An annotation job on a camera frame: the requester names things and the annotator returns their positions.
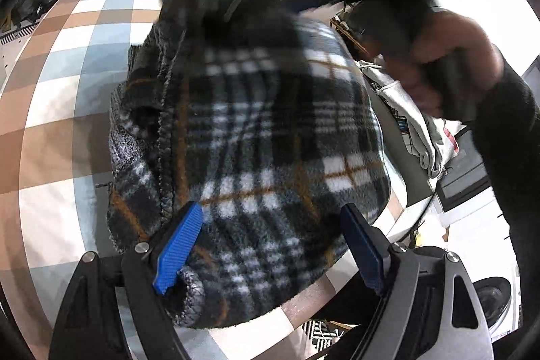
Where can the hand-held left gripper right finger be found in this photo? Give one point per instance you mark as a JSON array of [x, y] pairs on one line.
[[365, 250]]

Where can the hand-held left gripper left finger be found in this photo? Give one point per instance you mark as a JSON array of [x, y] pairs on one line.
[[179, 248]]

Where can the plaid fleece jacket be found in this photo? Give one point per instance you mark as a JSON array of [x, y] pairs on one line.
[[261, 124]]

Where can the person's right forearm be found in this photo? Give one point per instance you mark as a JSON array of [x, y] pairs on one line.
[[514, 157]]

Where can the person's right hand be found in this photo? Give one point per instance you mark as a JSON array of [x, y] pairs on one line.
[[468, 43]]

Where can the black white patterned mat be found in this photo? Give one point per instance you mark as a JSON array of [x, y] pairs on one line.
[[327, 337]]

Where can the light grey hoodie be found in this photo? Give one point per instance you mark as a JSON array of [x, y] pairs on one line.
[[417, 119]]

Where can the checkered bed sheet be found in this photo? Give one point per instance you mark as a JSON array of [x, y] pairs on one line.
[[50, 124]]

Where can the grey patterned floor rug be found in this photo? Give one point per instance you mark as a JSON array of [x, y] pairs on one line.
[[17, 37]]

